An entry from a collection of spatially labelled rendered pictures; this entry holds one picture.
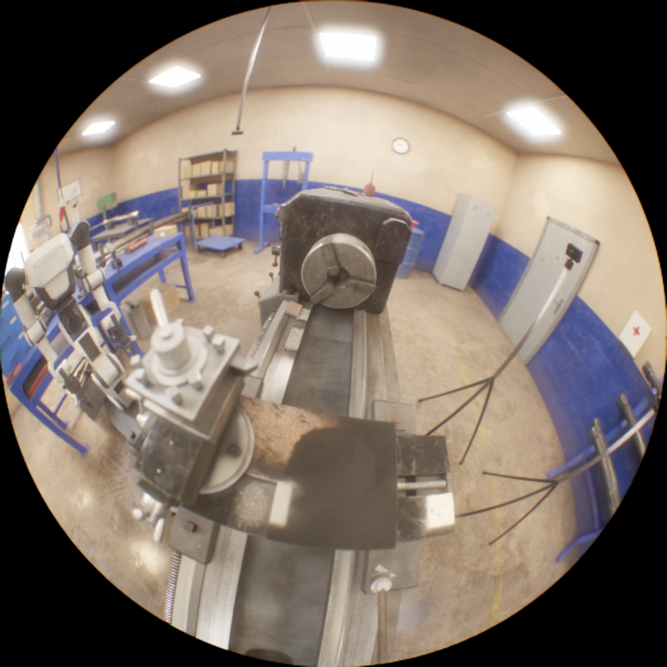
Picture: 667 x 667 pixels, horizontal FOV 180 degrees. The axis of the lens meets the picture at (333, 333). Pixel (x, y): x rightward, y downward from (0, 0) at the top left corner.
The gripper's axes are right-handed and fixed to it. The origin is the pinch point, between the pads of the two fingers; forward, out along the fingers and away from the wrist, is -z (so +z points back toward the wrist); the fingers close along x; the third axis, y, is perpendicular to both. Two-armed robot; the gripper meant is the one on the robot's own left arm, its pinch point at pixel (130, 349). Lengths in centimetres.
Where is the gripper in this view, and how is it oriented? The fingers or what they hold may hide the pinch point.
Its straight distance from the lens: 151.5
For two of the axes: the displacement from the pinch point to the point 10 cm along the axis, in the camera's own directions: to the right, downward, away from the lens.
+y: 2.2, -6.2, 7.6
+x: 9.8, 1.0, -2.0
